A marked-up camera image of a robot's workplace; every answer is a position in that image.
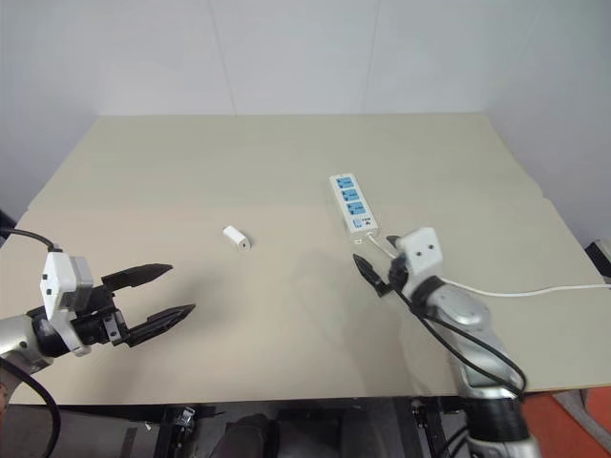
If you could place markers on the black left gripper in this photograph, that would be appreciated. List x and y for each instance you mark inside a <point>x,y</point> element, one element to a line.
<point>98,324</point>

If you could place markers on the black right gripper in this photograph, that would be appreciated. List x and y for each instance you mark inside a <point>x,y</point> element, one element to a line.
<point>397,274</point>

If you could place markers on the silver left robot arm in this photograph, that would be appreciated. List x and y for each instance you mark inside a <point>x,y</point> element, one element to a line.
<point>14,334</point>

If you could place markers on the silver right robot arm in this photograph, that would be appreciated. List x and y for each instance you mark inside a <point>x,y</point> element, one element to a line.
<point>463,310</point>

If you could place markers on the white power strip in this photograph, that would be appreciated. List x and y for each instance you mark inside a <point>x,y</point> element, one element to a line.
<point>353,202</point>

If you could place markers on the white plug adapter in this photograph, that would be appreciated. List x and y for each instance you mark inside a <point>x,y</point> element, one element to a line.
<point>236,237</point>

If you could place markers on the dark rounded shape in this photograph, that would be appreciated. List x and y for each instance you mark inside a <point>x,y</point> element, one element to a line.
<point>248,436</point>

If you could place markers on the black object at table side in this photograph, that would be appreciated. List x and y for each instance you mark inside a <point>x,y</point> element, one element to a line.
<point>599,257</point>

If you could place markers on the orange floor mat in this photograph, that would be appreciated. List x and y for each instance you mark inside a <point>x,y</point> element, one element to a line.
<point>563,429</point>

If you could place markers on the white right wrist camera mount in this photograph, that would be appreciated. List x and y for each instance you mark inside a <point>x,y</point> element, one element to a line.
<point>422,248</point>

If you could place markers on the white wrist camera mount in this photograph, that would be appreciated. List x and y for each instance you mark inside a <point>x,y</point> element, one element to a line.
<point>57,277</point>
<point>422,248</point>

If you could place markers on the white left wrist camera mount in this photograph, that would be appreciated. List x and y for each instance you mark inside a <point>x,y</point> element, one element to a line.
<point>57,277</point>

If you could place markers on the black table frame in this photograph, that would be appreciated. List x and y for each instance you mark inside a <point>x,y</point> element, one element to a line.
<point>429,420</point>

